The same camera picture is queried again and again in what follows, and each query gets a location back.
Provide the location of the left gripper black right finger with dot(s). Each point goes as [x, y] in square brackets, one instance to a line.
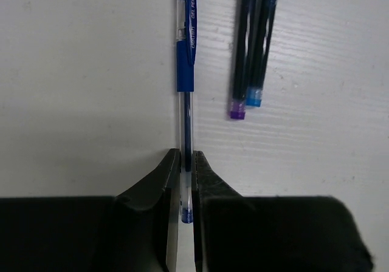
[280, 233]

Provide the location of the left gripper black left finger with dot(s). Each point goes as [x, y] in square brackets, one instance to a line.
[134, 231]

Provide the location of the royal blue grip pen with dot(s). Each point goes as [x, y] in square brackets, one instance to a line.
[186, 42]

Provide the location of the dark blue pen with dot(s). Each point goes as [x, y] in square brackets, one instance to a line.
[260, 53]

